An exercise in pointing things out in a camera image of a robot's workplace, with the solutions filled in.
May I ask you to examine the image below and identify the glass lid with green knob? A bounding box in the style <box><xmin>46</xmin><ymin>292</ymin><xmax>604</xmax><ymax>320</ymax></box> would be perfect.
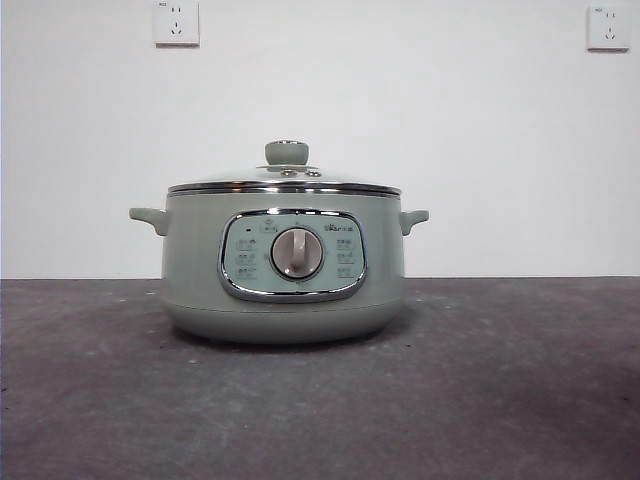
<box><xmin>167</xmin><ymin>139</ymin><xmax>401</xmax><ymax>195</ymax></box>

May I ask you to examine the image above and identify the pale green electric pot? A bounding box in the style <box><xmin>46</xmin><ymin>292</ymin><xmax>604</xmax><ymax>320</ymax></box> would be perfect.
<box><xmin>127</xmin><ymin>189</ymin><xmax>430</xmax><ymax>344</ymax></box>

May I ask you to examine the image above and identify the white wall socket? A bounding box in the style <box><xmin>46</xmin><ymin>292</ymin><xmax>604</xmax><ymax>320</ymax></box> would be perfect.
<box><xmin>586</xmin><ymin>5</ymin><xmax>631</xmax><ymax>53</ymax></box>
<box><xmin>153</xmin><ymin>0</ymin><xmax>200</xmax><ymax>49</ymax></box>

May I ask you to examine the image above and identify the grey round pot dial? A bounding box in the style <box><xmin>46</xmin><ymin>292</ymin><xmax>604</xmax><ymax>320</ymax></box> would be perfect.
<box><xmin>270</xmin><ymin>227</ymin><xmax>322</xmax><ymax>280</ymax></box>

